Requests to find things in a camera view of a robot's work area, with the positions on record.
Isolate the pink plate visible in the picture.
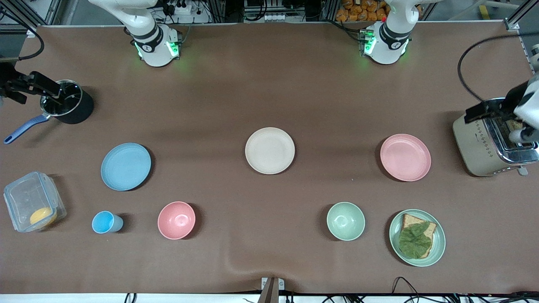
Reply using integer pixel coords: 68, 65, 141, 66
380, 134, 431, 182

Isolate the blue plate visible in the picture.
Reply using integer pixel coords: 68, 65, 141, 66
101, 143, 151, 191

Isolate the beige and chrome toaster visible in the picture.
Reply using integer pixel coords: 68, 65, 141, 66
453, 98, 539, 177

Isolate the clear plastic container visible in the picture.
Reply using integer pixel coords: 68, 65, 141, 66
3, 171, 67, 233

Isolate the bread slice under lettuce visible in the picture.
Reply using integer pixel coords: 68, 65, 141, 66
400, 214, 437, 258

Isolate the yellow round food piece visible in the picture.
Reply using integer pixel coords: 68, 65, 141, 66
29, 207, 57, 228

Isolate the green plate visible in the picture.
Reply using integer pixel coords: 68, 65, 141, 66
389, 209, 446, 267

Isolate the green lettuce leaf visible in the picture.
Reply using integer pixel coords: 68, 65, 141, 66
399, 222, 432, 258

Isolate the blue cup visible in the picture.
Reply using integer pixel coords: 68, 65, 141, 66
92, 211, 124, 234

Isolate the white power strip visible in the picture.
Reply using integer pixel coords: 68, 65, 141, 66
162, 0, 192, 16

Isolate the orange snack bag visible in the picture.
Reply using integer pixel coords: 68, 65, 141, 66
336, 0, 388, 22

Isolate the green bowl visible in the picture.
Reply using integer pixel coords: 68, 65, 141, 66
327, 202, 366, 241

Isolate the pink bowl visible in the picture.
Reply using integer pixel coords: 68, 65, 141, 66
157, 202, 196, 240

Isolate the brown table cover mat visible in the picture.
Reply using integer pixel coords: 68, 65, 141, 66
0, 21, 539, 295

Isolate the beige plate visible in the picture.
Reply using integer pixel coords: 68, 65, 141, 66
245, 127, 295, 175

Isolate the metal table edge clamp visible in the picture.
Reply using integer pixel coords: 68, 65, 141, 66
258, 277, 285, 303

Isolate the black pot with blue handle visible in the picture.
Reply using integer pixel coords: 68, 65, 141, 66
4, 80, 94, 144

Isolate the black looped floor cable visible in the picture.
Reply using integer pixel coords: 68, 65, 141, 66
392, 276, 426, 303

